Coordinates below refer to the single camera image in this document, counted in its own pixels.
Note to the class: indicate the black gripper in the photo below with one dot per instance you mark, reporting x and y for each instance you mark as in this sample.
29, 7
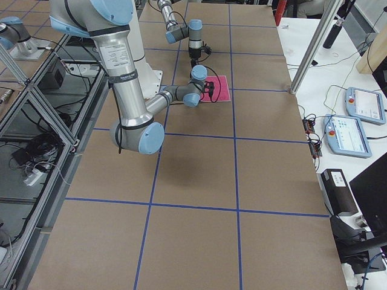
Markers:
193, 55

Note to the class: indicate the pink and blue towel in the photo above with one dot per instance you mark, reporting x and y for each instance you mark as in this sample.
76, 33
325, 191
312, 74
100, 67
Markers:
221, 92

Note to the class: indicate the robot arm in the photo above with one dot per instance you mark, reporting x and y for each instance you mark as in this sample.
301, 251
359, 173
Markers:
176, 32
108, 24

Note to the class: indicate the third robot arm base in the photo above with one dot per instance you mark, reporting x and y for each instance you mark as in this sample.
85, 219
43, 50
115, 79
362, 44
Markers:
16, 38

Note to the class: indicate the blue tape line lengthwise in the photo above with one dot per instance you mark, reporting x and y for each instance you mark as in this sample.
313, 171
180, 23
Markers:
238, 217

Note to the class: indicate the black cylinder bottle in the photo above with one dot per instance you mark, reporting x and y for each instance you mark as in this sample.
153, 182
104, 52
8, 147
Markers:
333, 34

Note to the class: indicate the near teach pendant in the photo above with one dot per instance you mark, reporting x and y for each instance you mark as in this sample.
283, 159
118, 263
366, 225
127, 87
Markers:
346, 136

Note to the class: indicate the teach pendant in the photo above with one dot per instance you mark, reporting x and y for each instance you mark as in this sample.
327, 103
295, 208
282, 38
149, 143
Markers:
346, 136
366, 105

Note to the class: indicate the far teach pendant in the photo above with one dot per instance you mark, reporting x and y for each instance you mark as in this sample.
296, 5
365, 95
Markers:
366, 105

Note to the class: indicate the blue tape line crosswise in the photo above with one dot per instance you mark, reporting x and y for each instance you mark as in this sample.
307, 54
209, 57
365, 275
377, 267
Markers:
194, 207

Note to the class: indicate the white power strip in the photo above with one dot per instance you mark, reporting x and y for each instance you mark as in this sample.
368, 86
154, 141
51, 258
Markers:
33, 177

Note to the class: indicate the black box with label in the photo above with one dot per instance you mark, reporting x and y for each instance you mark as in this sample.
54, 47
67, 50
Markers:
339, 195

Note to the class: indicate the black monitor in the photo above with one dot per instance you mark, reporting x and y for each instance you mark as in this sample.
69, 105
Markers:
369, 190

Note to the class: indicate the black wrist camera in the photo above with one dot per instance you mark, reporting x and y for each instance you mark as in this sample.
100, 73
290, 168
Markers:
209, 88
206, 49

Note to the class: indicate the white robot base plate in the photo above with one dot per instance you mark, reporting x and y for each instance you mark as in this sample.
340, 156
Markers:
151, 83

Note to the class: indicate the aluminium frame post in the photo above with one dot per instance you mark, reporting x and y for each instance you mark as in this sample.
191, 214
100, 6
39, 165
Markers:
321, 30

